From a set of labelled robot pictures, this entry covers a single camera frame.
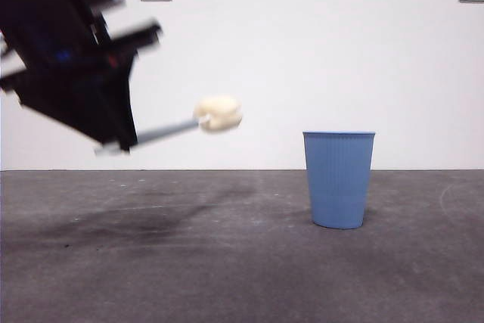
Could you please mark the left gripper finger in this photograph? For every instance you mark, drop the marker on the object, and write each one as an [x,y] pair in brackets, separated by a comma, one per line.
[90,103]

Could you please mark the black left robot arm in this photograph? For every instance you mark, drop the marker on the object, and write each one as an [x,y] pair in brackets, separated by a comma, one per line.
[38,9]

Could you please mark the blue ribbed plastic cup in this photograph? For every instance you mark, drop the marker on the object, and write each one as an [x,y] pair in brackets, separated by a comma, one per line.
[338,187]

